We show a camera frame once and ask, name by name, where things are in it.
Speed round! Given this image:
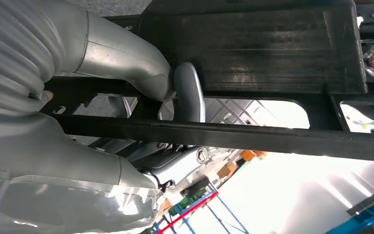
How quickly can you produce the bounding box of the blue metal shelf rack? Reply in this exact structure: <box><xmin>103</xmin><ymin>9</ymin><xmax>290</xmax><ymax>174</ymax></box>
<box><xmin>325</xmin><ymin>192</ymin><xmax>374</xmax><ymax>234</ymax></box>

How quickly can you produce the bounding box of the tan cardboard box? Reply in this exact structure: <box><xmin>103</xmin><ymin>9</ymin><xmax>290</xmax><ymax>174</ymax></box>
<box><xmin>217</xmin><ymin>162</ymin><xmax>237</xmax><ymax>179</ymax></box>

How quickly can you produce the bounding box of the orange box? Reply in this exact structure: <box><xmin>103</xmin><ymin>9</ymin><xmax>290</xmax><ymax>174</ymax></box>
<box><xmin>240</xmin><ymin>150</ymin><xmax>268</xmax><ymax>162</ymax></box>

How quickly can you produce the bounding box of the red and blue frame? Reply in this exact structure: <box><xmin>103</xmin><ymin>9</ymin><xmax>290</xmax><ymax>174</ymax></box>
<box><xmin>148</xmin><ymin>190</ymin><xmax>250</xmax><ymax>234</ymax></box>

